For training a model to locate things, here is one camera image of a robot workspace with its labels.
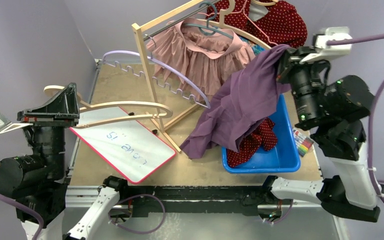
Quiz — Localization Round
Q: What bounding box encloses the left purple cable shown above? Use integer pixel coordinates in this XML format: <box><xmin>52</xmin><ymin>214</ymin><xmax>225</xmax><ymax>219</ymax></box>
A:
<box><xmin>0</xmin><ymin>183</ymin><xmax>44</xmax><ymax>240</ymax></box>

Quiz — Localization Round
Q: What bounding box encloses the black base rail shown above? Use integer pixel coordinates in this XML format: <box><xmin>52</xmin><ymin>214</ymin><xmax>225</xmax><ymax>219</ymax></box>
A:
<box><xmin>102</xmin><ymin>175</ymin><xmax>296</xmax><ymax>220</ymax></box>

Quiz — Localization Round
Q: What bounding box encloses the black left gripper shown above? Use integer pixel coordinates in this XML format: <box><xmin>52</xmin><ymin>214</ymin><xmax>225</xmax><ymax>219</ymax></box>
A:
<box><xmin>19</xmin><ymin>81</ymin><xmax>81</xmax><ymax>177</ymax></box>

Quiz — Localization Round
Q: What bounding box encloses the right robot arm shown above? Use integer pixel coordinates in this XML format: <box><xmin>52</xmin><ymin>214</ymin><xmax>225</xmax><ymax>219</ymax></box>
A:
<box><xmin>260</xmin><ymin>46</ymin><xmax>384</xmax><ymax>223</ymax></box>

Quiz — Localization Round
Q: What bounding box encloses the pink pleated skirt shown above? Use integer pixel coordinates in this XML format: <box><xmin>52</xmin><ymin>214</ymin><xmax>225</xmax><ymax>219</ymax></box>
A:
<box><xmin>146</xmin><ymin>18</ymin><xmax>255</xmax><ymax>99</ymax></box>

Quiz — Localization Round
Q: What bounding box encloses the cream wooden hanger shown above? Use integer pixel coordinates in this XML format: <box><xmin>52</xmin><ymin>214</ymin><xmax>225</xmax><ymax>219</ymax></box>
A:
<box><xmin>204</xmin><ymin>0</ymin><xmax>275</xmax><ymax>49</ymax></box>
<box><xmin>43</xmin><ymin>84</ymin><xmax>174</xmax><ymax>129</ymax></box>

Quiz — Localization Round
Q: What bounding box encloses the cream wooden hanger front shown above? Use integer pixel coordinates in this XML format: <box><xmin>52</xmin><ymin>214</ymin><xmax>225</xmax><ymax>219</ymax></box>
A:
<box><xmin>43</xmin><ymin>84</ymin><xmax>174</xmax><ymax>129</ymax></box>

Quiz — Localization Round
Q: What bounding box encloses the pink wire hanger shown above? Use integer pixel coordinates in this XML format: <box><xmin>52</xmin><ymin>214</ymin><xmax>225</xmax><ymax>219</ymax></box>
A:
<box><xmin>235</xmin><ymin>0</ymin><xmax>278</xmax><ymax>46</ymax></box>

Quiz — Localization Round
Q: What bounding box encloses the blue plastic bin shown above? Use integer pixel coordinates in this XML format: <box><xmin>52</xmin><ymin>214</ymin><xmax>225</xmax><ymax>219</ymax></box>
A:
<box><xmin>221</xmin><ymin>94</ymin><xmax>301</xmax><ymax>174</ymax></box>

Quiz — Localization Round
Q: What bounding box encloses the red polka dot dress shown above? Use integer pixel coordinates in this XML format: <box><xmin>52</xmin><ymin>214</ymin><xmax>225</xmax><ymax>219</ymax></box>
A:
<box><xmin>206</xmin><ymin>0</ymin><xmax>309</xmax><ymax>49</ymax></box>

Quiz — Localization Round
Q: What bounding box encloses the blue floral garment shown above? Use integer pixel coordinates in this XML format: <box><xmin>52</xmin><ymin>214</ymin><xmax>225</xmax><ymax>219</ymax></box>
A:
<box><xmin>240</xmin><ymin>36</ymin><xmax>265</xmax><ymax>56</ymax></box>

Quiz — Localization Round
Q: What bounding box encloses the red-edged whiteboard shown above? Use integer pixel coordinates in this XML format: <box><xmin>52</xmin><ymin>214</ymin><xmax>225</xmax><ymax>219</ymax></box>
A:
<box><xmin>71</xmin><ymin>120</ymin><xmax>177</xmax><ymax>184</ymax></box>

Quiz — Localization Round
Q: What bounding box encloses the marker pen pack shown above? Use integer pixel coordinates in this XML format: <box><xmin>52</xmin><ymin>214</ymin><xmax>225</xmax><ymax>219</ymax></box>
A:
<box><xmin>292</xmin><ymin>127</ymin><xmax>314</xmax><ymax>157</ymax></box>

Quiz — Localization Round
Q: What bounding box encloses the purple pleated skirt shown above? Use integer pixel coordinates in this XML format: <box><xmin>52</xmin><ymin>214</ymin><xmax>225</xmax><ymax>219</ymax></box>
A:
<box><xmin>180</xmin><ymin>44</ymin><xmax>291</xmax><ymax>159</ymax></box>

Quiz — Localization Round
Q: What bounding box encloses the red polka dot skirt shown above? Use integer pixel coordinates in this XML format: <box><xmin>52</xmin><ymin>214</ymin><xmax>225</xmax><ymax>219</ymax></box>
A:
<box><xmin>226</xmin><ymin>118</ymin><xmax>278</xmax><ymax>168</ymax></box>

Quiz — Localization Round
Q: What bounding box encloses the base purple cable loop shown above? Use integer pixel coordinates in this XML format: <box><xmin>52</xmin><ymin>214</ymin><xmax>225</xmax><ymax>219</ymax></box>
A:
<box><xmin>107</xmin><ymin>194</ymin><xmax>166</xmax><ymax>235</ymax></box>

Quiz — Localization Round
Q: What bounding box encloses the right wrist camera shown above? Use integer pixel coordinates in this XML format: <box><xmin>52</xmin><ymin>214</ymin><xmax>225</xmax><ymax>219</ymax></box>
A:
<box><xmin>299</xmin><ymin>27</ymin><xmax>353</xmax><ymax>65</ymax></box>

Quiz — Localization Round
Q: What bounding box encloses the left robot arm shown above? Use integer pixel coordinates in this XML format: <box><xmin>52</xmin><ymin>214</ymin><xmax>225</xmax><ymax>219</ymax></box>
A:
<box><xmin>0</xmin><ymin>82</ymin><xmax>80</xmax><ymax>240</ymax></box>

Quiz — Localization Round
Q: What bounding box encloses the metal rack rod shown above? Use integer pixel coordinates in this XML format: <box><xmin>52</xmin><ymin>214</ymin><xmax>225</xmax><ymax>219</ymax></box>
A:
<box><xmin>133</xmin><ymin>0</ymin><xmax>219</xmax><ymax>41</ymax></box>

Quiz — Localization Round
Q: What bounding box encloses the cream wooden hanger rear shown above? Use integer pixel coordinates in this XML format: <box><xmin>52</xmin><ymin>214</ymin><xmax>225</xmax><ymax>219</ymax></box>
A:
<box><xmin>204</xmin><ymin>0</ymin><xmax>275</xmax><ymax>49</ymax></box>

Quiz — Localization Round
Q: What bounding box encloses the teal hanger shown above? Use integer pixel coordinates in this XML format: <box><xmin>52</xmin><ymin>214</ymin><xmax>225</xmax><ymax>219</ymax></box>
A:
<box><xmin>182</xmin><ymin>1</ymin><xmax>234</xmax><ymax>40</ymax></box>

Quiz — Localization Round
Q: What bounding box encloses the wooden clothes rack frame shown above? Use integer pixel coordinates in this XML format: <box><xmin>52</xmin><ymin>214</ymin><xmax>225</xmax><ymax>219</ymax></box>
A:
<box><xmin>131</xmin><ymin>0</ymin><xmax>213</xmax><ymax>154</ymax></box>

